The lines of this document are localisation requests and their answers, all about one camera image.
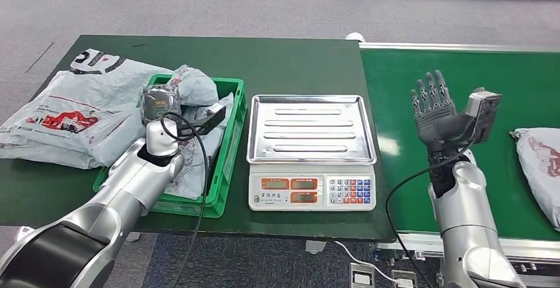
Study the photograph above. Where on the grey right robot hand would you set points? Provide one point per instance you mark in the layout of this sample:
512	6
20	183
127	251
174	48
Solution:
437	119

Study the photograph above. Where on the white conveyor roller cap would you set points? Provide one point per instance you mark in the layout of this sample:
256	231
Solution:
354	37

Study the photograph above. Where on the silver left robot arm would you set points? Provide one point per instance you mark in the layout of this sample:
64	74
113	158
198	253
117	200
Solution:
118	198

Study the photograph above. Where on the dark green table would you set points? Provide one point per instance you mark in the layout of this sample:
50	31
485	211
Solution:
284	58

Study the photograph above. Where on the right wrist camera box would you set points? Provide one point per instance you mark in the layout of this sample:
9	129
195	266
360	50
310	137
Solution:
483	113

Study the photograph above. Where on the large white red-print mailer bag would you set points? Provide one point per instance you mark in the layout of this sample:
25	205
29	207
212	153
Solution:
87	102

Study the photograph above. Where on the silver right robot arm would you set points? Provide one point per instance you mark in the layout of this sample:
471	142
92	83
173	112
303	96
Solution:
463	224

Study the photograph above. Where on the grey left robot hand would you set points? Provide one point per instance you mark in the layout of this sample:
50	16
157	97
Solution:
157	102

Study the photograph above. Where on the white scale with steel tray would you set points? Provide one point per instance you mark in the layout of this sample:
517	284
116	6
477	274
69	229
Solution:
306	189

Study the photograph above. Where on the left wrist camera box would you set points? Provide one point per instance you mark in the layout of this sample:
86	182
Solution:
205	122

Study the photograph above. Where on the green conveyor belt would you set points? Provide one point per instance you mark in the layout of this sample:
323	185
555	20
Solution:
393	80

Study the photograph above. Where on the green plastic bin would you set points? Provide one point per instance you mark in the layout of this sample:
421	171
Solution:
192	207

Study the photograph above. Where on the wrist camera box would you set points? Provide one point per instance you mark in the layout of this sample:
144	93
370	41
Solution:
483	113
205	122

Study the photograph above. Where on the chrome round table base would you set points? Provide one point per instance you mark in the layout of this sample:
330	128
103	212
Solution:
22	232

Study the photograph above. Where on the white table foot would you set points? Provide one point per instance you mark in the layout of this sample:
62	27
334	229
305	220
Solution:
315	246

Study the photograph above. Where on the grey floor socket box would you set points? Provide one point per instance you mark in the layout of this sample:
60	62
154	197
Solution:
362	277
402	279

